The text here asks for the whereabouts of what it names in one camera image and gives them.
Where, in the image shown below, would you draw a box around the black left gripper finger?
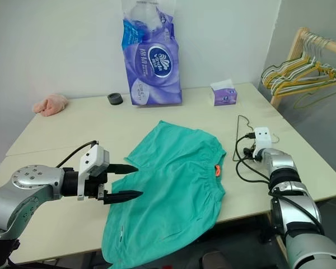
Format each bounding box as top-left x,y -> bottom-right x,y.
102,190 -> 144,206
106,163 -> 139,175

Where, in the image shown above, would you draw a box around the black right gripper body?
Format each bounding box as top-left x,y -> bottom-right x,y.
242,144 -> 262,163

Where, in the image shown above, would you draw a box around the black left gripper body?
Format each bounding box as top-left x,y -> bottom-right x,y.
85,170 -> 109,201

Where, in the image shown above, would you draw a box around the green shorts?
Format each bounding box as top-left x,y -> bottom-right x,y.
100,120 -> 228,266

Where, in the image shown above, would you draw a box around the small purple tissue box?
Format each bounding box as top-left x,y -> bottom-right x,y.
209,78 -> 239,107

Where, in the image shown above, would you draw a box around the black round holder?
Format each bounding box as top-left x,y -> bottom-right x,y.
106,92 -> 124,106

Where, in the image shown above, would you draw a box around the pink plush toy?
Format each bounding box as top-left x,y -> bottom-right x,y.
33,92 -> 69,117

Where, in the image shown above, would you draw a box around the purple toilet paper pack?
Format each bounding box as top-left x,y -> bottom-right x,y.
120,0 -> 184,107

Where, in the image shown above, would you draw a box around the dark grey rounded object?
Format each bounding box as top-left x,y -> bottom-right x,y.
200,251 -> 234,269

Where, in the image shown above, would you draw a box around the wooden clothes rack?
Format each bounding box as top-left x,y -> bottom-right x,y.
269,26 -> 336,109

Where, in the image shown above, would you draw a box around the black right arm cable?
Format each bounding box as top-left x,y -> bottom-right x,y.
233,131 -> 325,236

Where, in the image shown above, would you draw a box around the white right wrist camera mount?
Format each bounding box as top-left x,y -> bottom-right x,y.
251,127 -> 273,157

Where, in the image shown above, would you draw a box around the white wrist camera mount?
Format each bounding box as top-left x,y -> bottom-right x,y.
77,143 -> 111,201
251,127 -> 273,157

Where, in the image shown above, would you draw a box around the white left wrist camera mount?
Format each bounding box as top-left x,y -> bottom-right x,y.
77,143 -> 111,201

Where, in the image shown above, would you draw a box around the yellow wire hanger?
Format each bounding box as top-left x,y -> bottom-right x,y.
262,55 -> 333,87
271,59 -> 336,95

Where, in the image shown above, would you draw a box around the bunch of wire hangers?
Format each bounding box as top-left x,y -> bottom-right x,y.
269,35 -> 336,96

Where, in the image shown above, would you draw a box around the white wire hanger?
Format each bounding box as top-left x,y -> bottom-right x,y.
262,33 -> 325,85

